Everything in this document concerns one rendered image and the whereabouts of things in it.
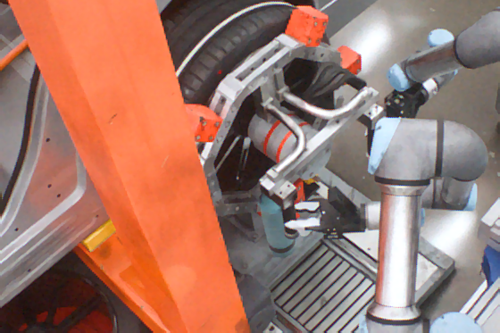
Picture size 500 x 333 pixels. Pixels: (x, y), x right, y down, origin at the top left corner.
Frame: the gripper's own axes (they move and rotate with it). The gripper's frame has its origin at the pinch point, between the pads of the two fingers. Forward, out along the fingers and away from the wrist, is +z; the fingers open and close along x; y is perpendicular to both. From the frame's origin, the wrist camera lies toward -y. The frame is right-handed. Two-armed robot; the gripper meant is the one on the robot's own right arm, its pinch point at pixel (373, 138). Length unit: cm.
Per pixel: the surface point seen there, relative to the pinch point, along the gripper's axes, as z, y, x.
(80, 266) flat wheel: 78, -33, -53
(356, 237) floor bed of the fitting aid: -6, -75, -13
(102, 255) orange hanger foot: 73, -15, -39
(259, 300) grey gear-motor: 45, -43, -7
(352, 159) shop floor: -37, -83, -43
